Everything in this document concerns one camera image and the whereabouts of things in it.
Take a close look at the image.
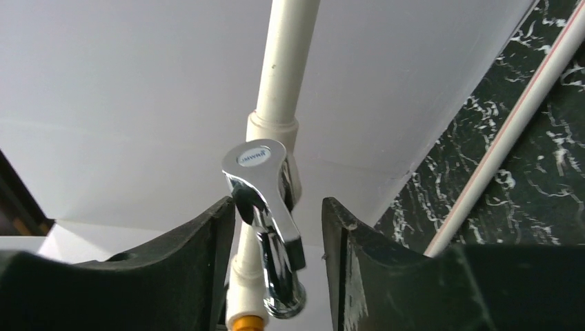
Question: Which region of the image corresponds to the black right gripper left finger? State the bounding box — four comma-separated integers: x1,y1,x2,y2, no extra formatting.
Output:
1,197,235,330

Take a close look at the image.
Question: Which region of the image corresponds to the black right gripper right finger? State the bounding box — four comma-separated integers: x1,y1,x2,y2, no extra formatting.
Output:
321,197,584,330

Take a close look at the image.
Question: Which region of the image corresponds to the chrome metal faucet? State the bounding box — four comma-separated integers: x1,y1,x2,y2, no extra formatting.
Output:
222,139,306,319

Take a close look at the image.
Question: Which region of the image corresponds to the orange plastic faucet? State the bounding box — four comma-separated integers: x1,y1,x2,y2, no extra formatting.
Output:
231,315,265,331

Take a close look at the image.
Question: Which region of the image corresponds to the white pvc pipe frame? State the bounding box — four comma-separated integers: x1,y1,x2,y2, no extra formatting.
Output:
225,1,584,330

